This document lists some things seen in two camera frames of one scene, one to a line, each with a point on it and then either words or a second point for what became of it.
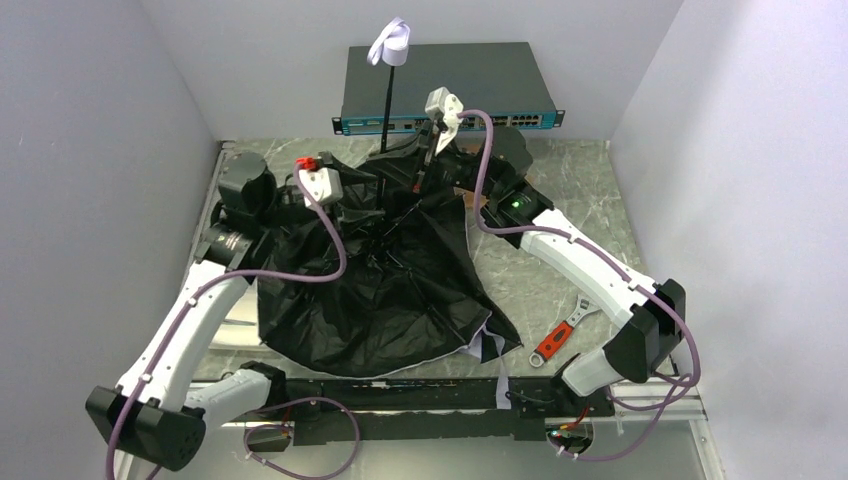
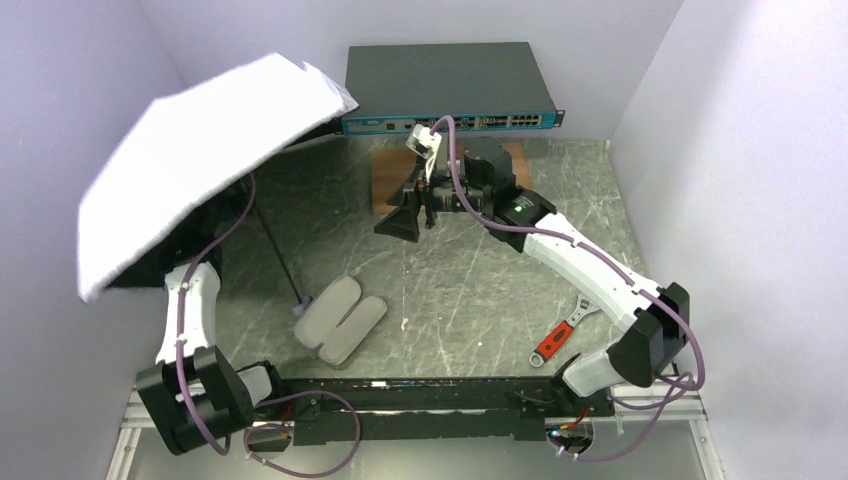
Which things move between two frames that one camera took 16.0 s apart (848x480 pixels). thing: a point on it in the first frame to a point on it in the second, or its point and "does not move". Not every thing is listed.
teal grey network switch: (513, 84) does not move
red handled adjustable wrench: (557, 337) does not move
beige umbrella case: (238, 331) to (336, 323)
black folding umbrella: (386, 269) to (168, 188)
